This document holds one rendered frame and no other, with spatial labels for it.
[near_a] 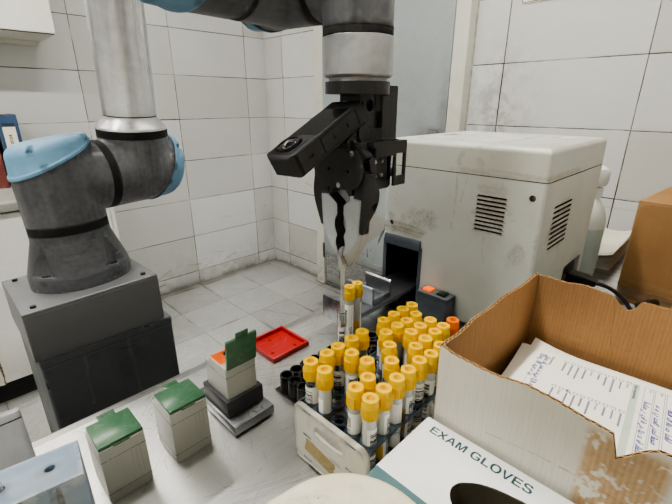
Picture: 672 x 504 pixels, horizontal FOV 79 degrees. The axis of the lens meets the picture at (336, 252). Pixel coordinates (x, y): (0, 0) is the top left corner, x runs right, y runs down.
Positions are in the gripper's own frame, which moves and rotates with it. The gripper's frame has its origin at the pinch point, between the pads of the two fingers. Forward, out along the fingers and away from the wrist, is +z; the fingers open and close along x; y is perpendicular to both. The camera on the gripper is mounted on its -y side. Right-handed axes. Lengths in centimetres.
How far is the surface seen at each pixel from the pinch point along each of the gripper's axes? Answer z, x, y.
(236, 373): 11.3, 3.2, -14.2
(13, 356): 84, 168, -26
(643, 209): 2, -21, 62
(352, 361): 6.7, -9.0, -8.0
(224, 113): -10, 228, 122
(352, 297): 8.1, 2.5, 4.6
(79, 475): 7.8, -3.1, -31.2
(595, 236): 8, -15, 60
